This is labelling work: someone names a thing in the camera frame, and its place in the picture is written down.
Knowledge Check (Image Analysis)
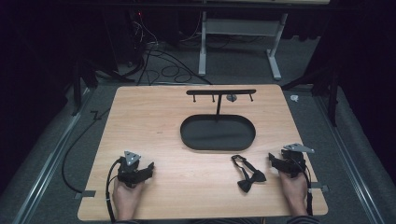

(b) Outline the person's right hand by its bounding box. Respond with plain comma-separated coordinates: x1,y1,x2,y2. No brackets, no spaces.
278,170,309,217

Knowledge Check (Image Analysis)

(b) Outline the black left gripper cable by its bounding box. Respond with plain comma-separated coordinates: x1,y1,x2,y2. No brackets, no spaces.
105,157,125,224

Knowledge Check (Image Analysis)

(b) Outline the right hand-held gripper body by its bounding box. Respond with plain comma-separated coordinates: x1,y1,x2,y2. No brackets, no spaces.
278,142,316,179

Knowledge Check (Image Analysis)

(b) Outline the black metal stand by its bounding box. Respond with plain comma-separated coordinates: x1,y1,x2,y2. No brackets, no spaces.
70,57,135,118
280,62,342,128

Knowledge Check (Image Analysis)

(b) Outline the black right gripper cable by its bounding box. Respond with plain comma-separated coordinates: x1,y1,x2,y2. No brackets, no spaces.
289,157,314,217

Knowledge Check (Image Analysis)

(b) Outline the tangle of black floor cables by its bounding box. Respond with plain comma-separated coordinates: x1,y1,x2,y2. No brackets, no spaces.
125,12,214,87

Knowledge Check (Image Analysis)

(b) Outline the grey tape strip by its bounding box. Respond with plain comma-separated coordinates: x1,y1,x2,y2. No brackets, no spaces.
307,182,330,194
74,189,97,200

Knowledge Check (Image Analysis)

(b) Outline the grey metal floor rail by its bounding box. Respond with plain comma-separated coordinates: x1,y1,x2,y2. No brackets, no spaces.
11,87,96,224
314,94,387,224

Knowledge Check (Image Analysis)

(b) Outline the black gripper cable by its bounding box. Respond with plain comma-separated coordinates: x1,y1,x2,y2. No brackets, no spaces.
105,157,125,224
289,157,314,217

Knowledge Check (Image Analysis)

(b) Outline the black bow tie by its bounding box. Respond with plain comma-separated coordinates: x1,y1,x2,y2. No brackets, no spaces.
231,154,268,194

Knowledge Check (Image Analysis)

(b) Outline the long black floor cable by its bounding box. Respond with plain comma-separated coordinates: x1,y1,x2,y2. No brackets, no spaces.
61,107,112,194

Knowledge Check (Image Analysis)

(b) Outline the person's left hand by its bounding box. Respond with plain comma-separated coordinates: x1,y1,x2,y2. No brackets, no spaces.
112,178,146,221

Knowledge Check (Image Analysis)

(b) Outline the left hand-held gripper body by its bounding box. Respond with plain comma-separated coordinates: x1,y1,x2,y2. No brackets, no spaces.
117,150,148,189

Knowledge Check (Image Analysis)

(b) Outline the black hanger rack with tray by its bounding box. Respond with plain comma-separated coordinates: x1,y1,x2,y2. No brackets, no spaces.
179,89,258,153

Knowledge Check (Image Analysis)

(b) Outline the white metal desk frame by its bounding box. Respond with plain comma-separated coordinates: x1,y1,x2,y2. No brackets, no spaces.
198,10,291,81

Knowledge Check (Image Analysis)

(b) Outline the person's right striped sleeve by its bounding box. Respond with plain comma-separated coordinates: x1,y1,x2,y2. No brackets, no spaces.
286,214,321,224

